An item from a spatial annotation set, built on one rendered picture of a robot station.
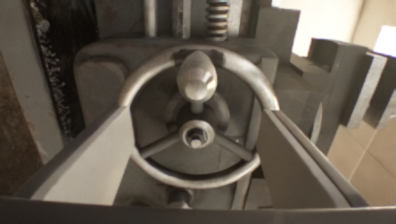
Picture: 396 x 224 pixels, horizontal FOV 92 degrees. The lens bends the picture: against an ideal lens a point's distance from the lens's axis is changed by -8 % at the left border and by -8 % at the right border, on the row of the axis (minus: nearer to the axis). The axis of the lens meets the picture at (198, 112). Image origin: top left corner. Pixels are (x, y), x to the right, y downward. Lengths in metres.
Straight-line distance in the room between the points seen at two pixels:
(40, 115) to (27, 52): 0.11
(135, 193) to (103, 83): 0.24
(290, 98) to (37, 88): 0.39
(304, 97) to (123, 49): 0.27
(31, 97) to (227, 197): 0.40
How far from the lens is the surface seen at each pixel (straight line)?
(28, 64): 0.38
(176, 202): 0.39
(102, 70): 0.31
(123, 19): 0.48
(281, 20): 0.45
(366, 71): 0.54
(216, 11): 0.37
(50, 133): 0.43
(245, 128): 0.35
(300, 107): 0.35
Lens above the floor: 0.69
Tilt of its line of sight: 1 degrees up
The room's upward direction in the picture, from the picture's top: 93 degrees clockwise
